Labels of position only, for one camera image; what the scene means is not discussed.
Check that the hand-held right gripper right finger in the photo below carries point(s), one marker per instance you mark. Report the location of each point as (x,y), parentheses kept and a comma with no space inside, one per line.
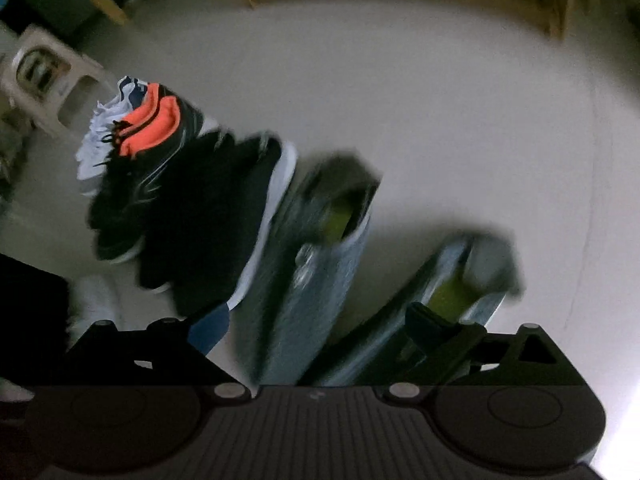
(425,322)

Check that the wooden shoe rack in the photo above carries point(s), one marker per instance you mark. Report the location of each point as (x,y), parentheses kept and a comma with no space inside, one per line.
(555,10)

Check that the black sneaker with white sole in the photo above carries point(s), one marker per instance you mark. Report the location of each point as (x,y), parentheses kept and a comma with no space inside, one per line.
(215,220)

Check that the beige plastic stool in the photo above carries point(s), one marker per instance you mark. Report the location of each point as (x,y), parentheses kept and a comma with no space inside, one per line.
(55,105)

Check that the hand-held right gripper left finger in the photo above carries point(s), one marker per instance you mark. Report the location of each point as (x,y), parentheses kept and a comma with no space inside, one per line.
(210,330)

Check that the grey mesh slip-on shoe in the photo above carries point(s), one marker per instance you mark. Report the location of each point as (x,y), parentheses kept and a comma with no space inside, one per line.
(300,300)
(450,295)

